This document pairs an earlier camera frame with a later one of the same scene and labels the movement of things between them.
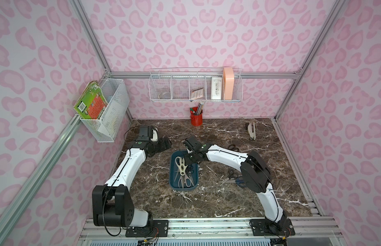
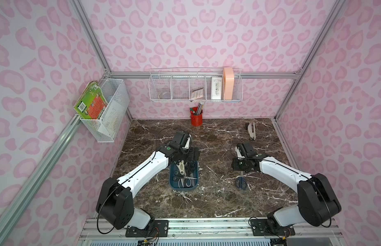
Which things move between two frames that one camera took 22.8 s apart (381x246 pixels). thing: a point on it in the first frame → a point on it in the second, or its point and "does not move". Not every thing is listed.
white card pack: x=216 y=88 does not move
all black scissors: x=232 y=147 → x=190 y=167
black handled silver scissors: x=190 y=170 → x=176 y=178
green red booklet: x=92 y=102 does not move
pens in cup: x=199 y=108 does not move
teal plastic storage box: x=182 y=177 does not move
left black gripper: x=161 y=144 → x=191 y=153
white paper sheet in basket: x=112 y=118 does not move
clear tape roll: x=164 y=95 does not move
